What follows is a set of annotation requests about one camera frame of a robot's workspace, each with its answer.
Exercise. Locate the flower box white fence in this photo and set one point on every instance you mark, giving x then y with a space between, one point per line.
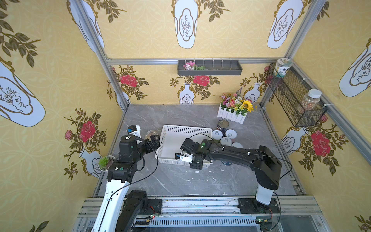
234 108

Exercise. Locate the glass jar green label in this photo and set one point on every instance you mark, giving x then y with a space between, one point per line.
282 67

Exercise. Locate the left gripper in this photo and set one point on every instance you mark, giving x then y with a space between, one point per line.
152 140

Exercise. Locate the dark tomato tin can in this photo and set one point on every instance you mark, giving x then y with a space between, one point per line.
223 125

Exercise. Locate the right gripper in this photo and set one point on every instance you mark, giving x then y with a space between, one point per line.
187 146

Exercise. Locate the white perforated plastic basket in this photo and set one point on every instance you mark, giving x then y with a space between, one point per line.
173 136

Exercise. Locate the pink label white-lid can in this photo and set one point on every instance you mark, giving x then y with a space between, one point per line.
230 133

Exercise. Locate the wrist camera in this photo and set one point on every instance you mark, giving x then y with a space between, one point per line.
134 130
184 157

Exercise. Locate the small potted green plant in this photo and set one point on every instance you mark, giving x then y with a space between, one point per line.
105 163

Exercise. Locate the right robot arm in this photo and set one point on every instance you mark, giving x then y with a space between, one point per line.
262 161

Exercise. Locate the pink flowers on shelf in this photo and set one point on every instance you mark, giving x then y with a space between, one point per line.
191 65

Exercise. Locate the green label white-lid can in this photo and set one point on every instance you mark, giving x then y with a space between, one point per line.
217 135

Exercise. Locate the grey wall shelf tray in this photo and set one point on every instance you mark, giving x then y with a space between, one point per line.
214 67

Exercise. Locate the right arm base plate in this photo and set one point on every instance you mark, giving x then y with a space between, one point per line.
252 206

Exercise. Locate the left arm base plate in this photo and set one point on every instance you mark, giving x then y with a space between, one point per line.
154 206

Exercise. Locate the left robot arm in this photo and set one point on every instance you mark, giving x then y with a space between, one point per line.
120 208

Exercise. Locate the plastic jar white lid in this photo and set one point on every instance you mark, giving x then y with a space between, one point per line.
310 99

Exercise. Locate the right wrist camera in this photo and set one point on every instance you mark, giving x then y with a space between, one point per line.
184 157

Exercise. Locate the blue tin can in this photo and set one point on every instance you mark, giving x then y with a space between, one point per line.
227 163
150 134

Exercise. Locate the black wire wall basket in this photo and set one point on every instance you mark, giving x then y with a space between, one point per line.
285 100

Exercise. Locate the orange label white-lid can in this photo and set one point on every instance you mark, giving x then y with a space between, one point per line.
226 141

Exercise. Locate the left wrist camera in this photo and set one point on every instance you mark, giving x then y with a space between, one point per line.
134 130

